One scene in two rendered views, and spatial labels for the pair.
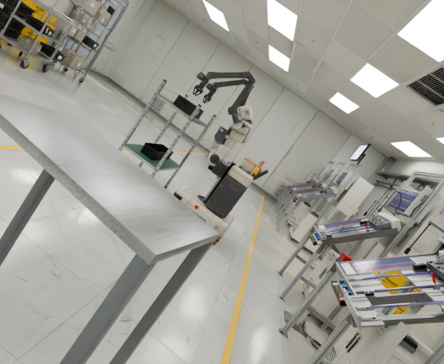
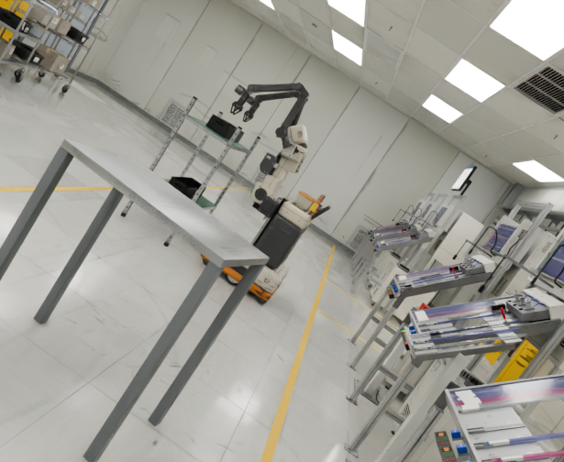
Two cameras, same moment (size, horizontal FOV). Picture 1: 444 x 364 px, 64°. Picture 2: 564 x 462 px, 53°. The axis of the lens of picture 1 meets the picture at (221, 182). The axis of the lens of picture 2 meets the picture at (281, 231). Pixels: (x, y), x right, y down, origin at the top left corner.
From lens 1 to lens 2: 0.97 m
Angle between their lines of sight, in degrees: 1
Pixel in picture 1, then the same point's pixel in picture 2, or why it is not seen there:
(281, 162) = (359, 197)
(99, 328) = (184, 315)
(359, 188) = (464, 228)
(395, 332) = (454, 364)
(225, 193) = (276, 237)
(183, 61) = (207, 51)
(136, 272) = (211, 273)
